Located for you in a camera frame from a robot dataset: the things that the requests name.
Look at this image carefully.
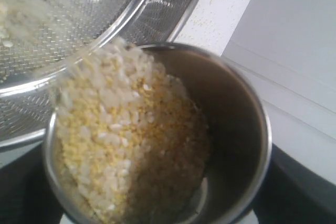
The round steel mesh sieve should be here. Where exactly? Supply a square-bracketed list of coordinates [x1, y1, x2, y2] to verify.
[1, 0, 198, 150]

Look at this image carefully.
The yellow granular grain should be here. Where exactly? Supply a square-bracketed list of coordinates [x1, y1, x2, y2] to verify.
[1, 0, 209, 223]

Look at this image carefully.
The white square plastic tray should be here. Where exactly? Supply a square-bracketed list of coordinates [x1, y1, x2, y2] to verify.
[0, 141, 41, 168]

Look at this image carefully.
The white cabinet with doors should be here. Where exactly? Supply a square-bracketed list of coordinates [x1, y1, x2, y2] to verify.
[224, 0, 335, 183]

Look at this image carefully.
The stainless steel cup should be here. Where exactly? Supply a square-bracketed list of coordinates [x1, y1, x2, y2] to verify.
[43, 40, 271, 223]

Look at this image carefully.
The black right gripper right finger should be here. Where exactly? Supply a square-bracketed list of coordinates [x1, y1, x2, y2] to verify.
[254, 145, 335, 223]

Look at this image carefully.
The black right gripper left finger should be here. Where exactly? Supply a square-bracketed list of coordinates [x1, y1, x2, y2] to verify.
[1, 153, 62, 223]

